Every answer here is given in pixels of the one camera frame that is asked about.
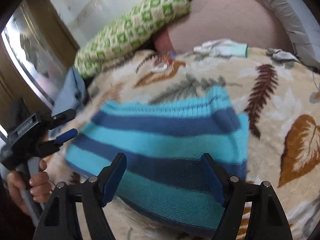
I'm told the green checkered pillow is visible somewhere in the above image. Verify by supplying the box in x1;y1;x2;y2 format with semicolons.
74;0;193;78

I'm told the person's left hand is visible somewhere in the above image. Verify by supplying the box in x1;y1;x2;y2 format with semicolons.
7;159;51;215

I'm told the blue striped knit sweater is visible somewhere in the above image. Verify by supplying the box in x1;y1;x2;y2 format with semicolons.
66;86;249;235

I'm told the brown wooden glass door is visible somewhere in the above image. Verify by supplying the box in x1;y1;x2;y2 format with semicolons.
1;0;79;130

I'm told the small red white packet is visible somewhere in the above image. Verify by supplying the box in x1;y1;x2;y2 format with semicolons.
151;50;176;73

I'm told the grey blue pillow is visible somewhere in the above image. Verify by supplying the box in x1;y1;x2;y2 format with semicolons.
262;0;319;68

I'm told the pink quilted bolster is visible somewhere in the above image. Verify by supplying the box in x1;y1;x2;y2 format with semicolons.
153;0;293;53

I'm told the leaf pattern beige bedspread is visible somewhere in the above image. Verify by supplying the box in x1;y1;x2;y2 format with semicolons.
47;48;319;239

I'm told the folded blue cloth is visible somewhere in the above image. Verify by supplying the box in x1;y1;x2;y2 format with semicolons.
51;67;87;116

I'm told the small grey cloth piece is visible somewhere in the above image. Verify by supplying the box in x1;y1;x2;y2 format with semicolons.
266;48;300;62

